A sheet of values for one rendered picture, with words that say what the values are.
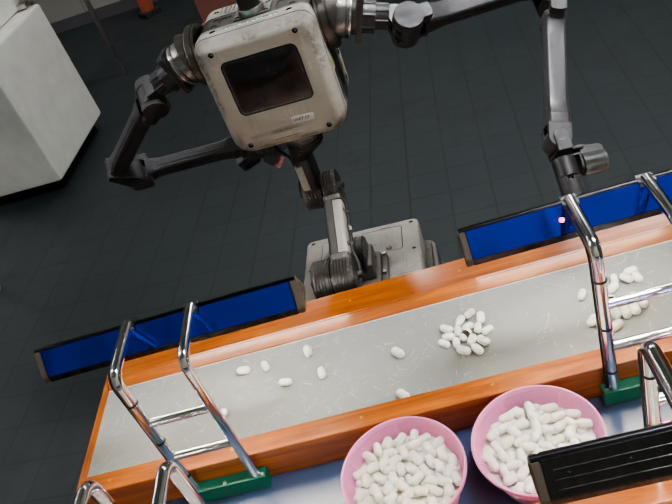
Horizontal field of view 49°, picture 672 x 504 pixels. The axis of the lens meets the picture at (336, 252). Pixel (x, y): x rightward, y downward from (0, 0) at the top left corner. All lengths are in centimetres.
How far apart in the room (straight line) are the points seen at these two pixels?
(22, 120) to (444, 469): 396
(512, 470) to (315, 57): 107
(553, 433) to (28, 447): 239
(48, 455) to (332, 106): 201
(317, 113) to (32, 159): 341
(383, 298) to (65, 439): 180
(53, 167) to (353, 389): 367
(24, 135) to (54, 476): 252
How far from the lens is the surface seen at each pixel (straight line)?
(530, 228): 152
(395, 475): 161
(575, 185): 184
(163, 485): 130
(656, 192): 151
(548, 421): 162
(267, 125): 198
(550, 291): 187
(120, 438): 201
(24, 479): 332
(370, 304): 193
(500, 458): 158
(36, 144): 509
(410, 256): 250
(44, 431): 345
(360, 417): 169
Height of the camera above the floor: 203
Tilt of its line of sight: 36 degrees down
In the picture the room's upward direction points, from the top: 22 degrees counter-clockwise
